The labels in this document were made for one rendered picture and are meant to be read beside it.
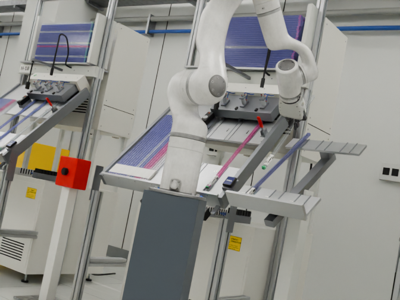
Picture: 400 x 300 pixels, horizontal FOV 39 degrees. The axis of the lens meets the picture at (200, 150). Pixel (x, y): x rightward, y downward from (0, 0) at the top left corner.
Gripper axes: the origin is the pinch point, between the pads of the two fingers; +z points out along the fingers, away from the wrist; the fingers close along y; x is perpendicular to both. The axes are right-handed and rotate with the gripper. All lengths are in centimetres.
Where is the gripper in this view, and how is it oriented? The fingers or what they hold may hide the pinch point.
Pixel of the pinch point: (293, 123)
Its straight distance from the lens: 232.4
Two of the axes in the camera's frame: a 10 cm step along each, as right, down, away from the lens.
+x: -4.7, 7.2, -5.1
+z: 2.1, 6.5, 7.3
